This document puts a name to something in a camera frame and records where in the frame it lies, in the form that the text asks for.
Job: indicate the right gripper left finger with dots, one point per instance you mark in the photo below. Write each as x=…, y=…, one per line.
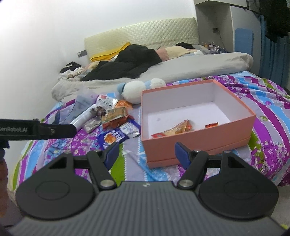
x=100, y=163

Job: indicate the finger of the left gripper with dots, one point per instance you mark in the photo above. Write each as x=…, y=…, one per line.
x=59, y=131

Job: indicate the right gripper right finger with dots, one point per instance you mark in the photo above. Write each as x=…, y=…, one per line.
x=194, y=162

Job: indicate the blue white snack bag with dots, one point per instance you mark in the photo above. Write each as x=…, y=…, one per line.
x=120, y=134

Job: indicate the green clear snack packet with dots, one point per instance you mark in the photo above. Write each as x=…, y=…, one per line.
x=114, y=114

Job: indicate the person's left hand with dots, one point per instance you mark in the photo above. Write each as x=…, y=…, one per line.
x=3, y=185

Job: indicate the translucent plastic bag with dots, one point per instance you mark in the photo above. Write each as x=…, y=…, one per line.
x=73, y=109

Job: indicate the orange snack in box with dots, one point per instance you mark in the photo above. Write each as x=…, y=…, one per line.
x=180, y=128

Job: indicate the silver foil snack packet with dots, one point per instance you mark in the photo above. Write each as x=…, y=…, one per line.
x=91, y=125

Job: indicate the small red packet in box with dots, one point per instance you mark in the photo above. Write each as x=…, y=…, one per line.
x=211, y=125

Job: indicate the white cylindrical tube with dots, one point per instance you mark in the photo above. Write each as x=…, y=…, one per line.
x=85, y=116

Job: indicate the small red sachet in box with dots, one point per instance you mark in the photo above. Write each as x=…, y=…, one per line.
x=158, y=135

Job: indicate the grey duvet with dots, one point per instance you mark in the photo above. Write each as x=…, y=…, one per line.
x=185, y=67

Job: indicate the pink cardboard box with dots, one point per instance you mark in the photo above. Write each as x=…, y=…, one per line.
x=202, y=103

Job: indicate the white red snack packet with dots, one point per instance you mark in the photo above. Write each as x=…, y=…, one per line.
x=105, y=103

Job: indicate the orange snack packet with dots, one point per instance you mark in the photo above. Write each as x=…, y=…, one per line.
x=124, y=103

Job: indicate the white plush toy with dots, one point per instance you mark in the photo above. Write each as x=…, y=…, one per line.
x=132, y=91

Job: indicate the yellow pillow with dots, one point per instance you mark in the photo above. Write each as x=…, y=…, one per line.
x=109, y=54

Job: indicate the black clothing pile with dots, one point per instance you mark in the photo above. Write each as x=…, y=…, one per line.
x=130, y=63

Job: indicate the beige pink pillow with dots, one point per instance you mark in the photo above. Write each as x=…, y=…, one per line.
x=172, y=52

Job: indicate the cream quilted headboard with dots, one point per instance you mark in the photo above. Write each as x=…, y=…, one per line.
x=152, y=34

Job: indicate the blue curtain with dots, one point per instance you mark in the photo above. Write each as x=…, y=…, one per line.
x=274, y=60

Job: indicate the blue chair back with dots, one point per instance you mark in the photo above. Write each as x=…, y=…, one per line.
x=244, y=40

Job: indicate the white wardrobe shelf unit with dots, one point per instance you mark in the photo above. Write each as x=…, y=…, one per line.
x=218, y=21

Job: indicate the hanging dark clothes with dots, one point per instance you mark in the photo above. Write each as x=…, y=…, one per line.
x=276, y=16

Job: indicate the clothes heap at wall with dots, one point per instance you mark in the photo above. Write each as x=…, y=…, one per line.
x=71, y=70

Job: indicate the grey wall socket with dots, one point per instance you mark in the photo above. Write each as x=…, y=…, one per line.
x=82, y=53

